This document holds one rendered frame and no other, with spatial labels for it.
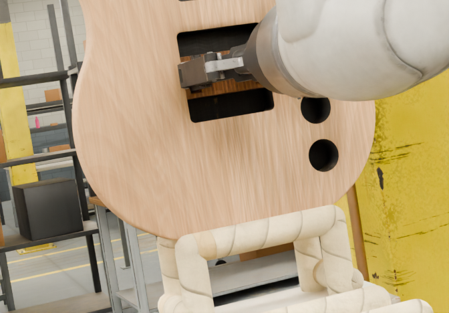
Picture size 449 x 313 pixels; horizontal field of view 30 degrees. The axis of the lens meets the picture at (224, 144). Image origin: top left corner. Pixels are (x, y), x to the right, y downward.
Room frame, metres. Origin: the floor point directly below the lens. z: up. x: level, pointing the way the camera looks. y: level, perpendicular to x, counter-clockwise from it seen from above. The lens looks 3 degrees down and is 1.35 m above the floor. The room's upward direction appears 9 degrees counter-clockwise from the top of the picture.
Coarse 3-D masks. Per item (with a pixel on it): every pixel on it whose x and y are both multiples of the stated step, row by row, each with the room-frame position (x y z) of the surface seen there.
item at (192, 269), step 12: (192, 252) 0.87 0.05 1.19; (180, 264) 0.87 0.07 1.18; (192, 264) 0.87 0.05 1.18; (204, 264) 0.88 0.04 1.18; (180, 276) 0.88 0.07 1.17; (192, 276) 0.87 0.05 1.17; (204, 276) 0.87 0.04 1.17; (192, 288) 0.87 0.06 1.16; (204, 288) 0.87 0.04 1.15; (192, 300) 0.87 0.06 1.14; (204, 300) 0.87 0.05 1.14; (204, 312) 0.87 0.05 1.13
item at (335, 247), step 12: (336, 228) 0.92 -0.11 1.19; (324, 240) 0.93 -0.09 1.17; (336, 240) 0.92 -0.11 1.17; (348, 240) 0.93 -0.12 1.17; (324, 252) 0.93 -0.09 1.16; (336, 252) 0.92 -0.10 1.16; (348, 252) 0.93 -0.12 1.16; (324, 264) 0.93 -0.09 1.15; (336, 264) 0.92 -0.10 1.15; (348, 264) 0.92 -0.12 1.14; (336, 276) 0.92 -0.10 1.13; (348, 276) 0.92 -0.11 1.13; (336, 288) 0.92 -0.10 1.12; (348, 288) 0.92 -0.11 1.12
